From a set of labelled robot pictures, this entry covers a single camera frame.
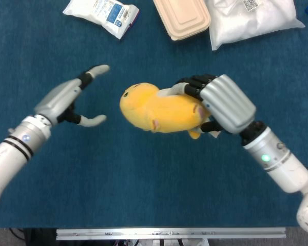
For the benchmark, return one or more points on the white padded bag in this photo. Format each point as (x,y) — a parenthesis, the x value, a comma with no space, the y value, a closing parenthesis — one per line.
(249,23)

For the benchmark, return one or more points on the aluminium rail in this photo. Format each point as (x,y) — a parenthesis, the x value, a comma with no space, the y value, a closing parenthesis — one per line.
(169,233)

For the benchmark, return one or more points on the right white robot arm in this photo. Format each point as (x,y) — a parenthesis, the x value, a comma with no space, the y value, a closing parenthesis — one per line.
(282,169)

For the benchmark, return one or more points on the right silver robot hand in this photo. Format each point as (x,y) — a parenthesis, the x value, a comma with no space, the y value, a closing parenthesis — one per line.
(228,102)

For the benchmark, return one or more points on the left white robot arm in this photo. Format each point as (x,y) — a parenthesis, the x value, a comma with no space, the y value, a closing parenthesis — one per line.
(12,153)

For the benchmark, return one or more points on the blue table cloth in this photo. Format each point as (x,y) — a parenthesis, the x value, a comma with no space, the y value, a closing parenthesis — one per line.
(143,184)

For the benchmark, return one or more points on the yellow plush toy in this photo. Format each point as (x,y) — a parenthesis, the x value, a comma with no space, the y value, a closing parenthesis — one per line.
(161,110)

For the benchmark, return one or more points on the beige lidded lunch box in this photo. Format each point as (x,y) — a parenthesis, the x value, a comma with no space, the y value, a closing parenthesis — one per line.
(182,18)

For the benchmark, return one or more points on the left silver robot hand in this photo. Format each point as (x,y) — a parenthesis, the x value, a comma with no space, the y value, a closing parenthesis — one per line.
(56,98)

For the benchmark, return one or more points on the white tissue pack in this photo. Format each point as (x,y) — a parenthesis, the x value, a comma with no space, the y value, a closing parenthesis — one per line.
(102,15)

